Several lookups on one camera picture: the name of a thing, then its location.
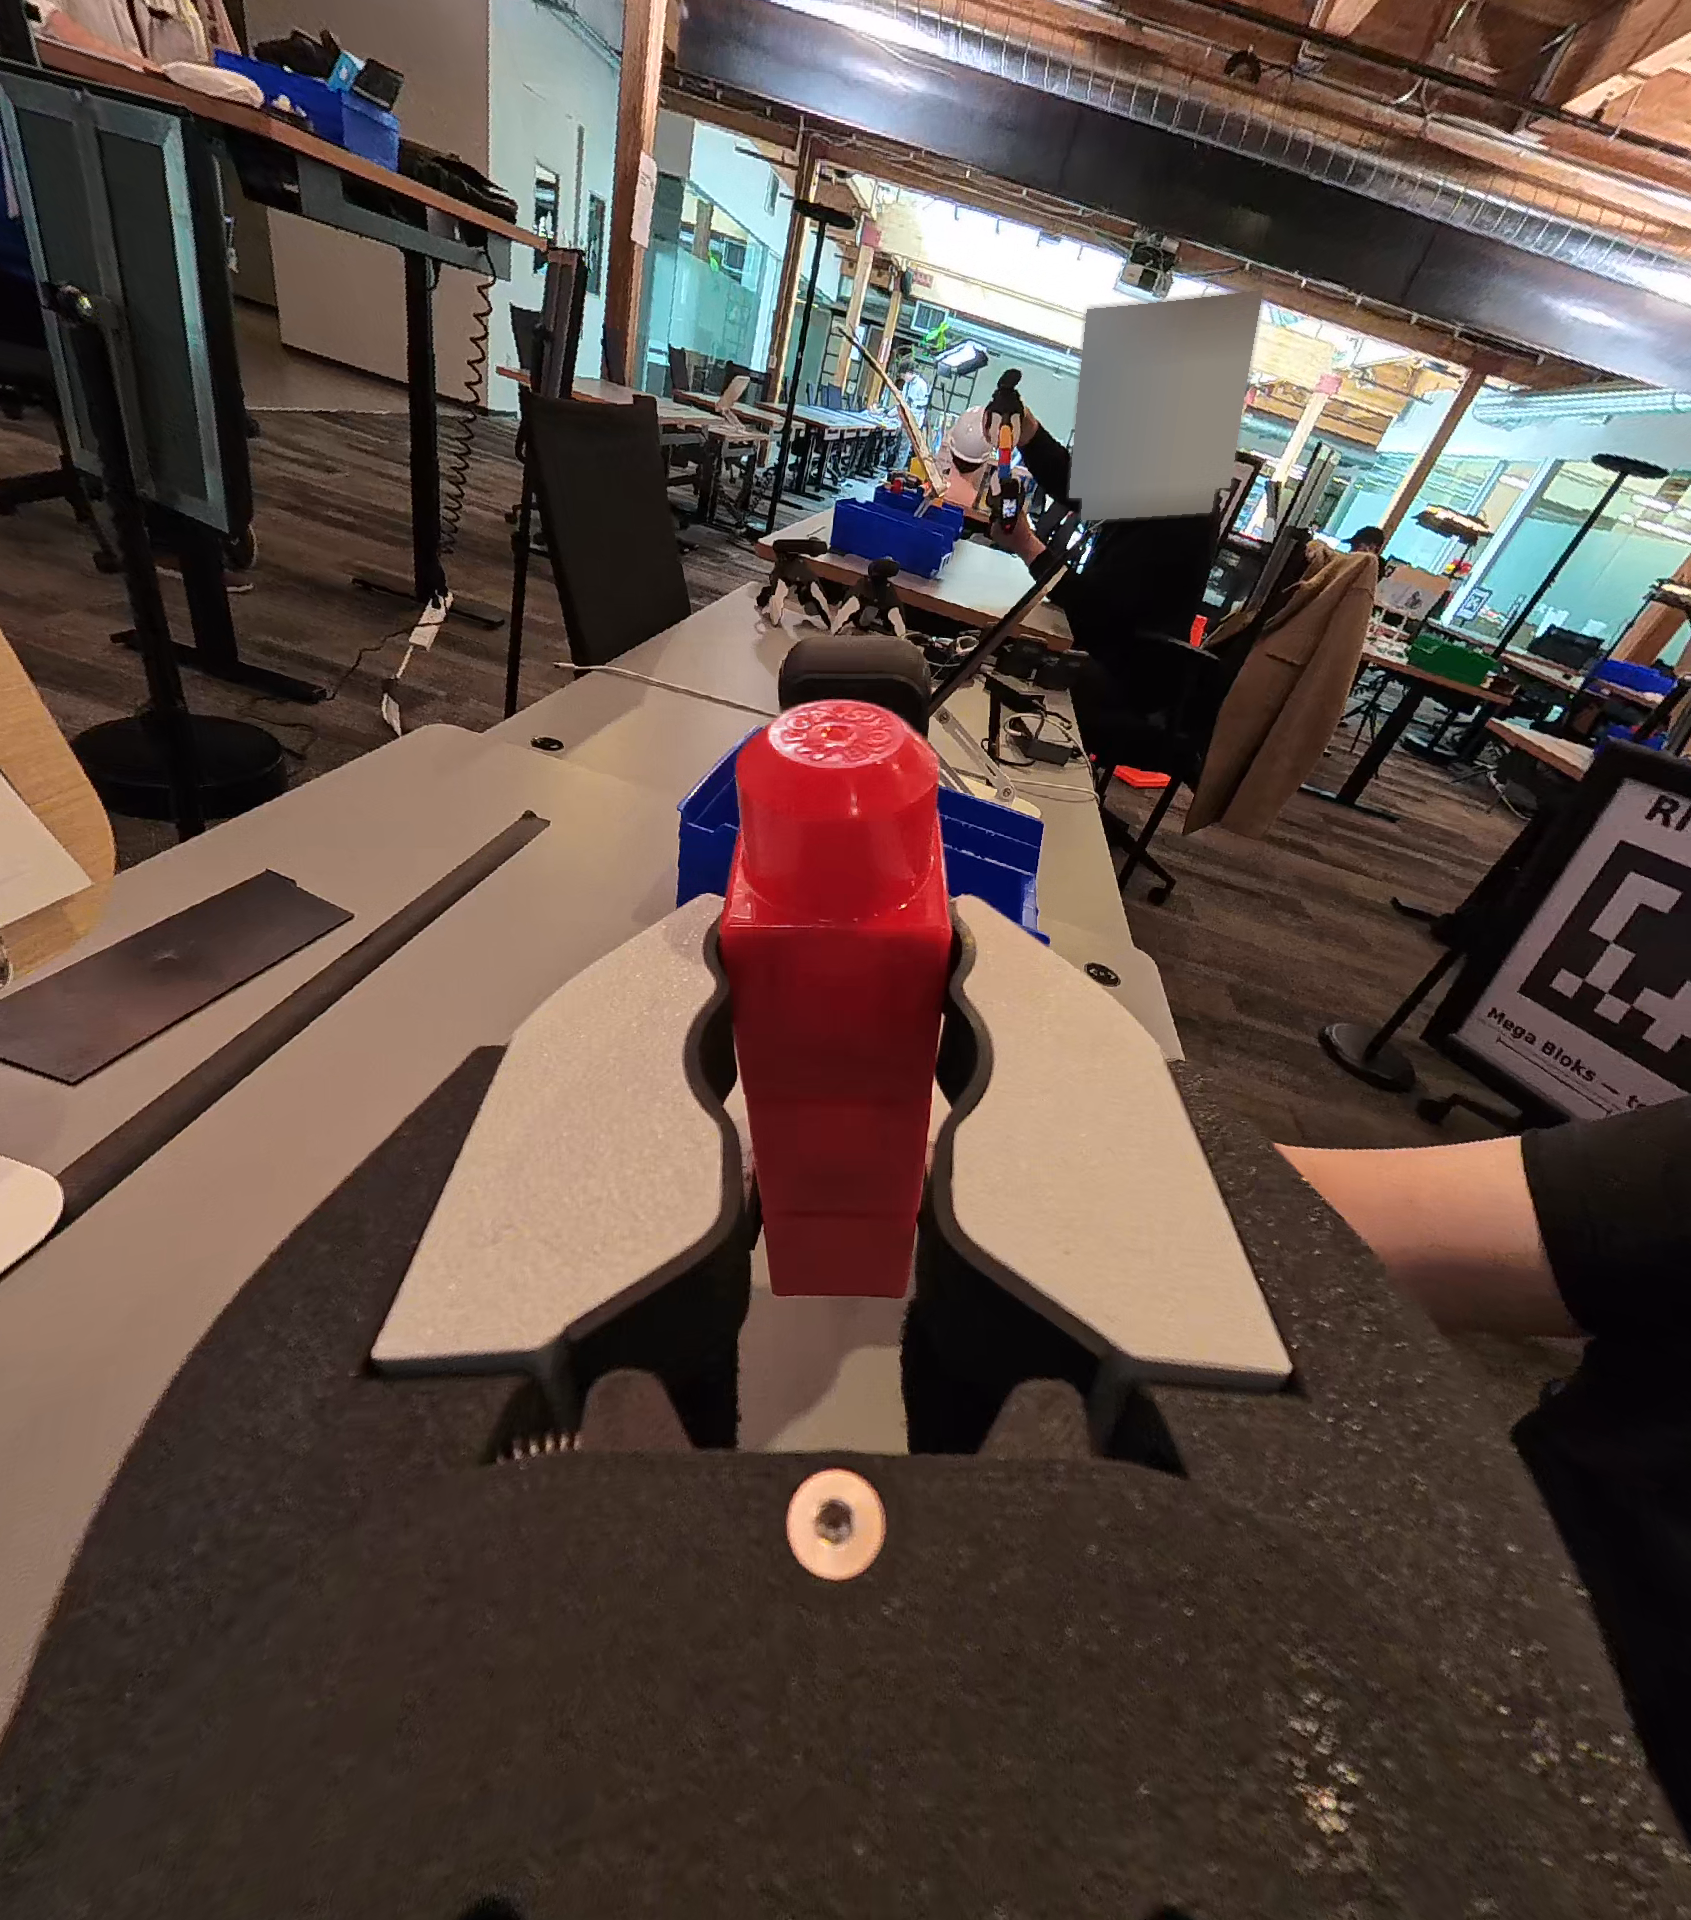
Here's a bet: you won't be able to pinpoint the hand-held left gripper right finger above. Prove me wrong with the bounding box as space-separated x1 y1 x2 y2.
930 895 1297 1442

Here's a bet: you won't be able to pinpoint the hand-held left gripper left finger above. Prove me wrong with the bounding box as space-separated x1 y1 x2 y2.
370 895 758 1437

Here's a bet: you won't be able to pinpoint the blue plastic bin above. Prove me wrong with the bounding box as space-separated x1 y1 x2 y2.
676 741 1049 947

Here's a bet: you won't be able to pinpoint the person's right forearm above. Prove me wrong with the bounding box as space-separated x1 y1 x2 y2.
1277 1132 1581 1339

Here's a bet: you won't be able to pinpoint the small blue storage bin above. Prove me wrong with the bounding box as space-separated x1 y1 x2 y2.
830 481 968 580

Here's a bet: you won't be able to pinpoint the brown worktable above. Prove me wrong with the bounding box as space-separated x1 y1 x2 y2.
756 502 1079 653

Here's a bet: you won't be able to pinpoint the tilted board with white stand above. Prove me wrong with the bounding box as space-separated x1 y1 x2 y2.
928 553 1093 804

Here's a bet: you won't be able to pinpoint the black panel on easel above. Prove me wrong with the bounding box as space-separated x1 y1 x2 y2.
504 386 698 721

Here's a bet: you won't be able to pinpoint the white power adapter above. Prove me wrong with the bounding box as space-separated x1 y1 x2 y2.
380 591 454 737

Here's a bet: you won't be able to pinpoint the tan coat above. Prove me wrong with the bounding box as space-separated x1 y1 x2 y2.
1181 540 1381 839

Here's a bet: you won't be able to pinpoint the black rubber mat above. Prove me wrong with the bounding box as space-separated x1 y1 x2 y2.
0 870 356 1085

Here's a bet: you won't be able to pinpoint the framed marker sign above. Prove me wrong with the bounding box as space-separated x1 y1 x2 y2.
1429 741 1691 1119

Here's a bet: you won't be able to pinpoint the wooden desk black legs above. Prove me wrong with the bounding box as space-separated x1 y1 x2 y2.
1331 643 1519 823

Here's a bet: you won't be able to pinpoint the black standing desk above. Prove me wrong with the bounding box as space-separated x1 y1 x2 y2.
0 0 554 708

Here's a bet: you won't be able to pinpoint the long blue storage bin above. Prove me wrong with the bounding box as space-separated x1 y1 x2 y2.
212 48 404 170

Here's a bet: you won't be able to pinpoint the black floor lamp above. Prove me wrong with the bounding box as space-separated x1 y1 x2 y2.
1493 451 1671 669

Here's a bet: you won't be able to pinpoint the thin white cable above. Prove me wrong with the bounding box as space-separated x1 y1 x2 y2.
556 660 788 719

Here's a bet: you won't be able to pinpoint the black coiled cable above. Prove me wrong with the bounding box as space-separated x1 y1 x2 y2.
444 270 502 571

